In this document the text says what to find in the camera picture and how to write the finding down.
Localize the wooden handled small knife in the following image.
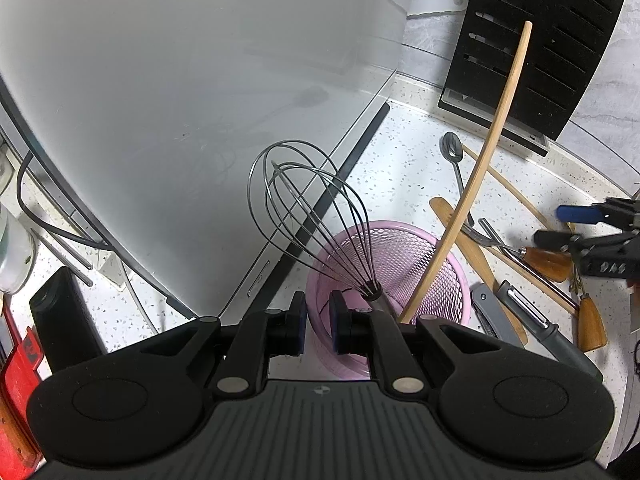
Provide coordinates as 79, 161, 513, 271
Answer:
497, 247, 573, 283

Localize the pink mesh utensil cup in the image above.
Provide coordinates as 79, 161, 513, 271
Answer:
305, 219, 472, 380

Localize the steel fork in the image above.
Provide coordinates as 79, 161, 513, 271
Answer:
462, 218, 526, 258

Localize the grey vegetable peeler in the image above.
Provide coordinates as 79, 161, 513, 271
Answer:
496, 281, 603, 382

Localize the long curved wooden spoon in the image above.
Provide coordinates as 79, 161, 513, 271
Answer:
398, 21, 533, 324

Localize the wooden spatula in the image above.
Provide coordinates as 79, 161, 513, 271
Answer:
429, 196, 528, 347

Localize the steel wire whisk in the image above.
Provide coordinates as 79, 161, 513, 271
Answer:
246, 140, 397, 316

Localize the steel spoon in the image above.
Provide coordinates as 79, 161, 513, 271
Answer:
439, 131, 465, 195

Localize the long wooden chopstick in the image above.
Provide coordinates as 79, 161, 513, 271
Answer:
487, 166, 554, 230

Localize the small brass spoon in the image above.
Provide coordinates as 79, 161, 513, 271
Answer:
566, 221, 586, 297

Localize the grey folding tool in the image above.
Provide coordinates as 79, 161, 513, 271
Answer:
471, 283, 523, 348

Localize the black slotted knife block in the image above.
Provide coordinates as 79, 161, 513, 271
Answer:
438, 0, 624, 156

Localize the grey knife steriliser box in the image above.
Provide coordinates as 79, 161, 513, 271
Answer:
1, 0, 410, 315

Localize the teal lidded glass jar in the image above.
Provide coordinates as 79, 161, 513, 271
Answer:
0, 204, 36, 295

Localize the red plastic container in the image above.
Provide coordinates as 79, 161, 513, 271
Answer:
1, 295, 44, 479

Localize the wooden handled small tool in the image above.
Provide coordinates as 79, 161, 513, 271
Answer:
577, 294, 608, 352

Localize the black power cable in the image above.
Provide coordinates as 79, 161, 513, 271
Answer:
15, 152, 114, 252

